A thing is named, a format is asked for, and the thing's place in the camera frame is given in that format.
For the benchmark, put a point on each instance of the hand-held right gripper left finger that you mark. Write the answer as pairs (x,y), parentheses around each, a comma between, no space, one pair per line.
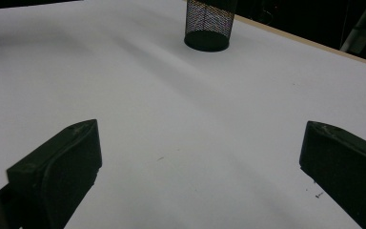
(60,171)

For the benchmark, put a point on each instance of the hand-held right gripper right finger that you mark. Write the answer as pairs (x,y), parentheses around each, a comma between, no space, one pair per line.
(349,168)

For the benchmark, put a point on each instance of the black mesh cup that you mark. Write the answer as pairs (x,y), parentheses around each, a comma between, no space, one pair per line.
(207,41)

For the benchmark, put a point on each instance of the wooden table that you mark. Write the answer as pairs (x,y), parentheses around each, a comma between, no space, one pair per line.
(298,39)

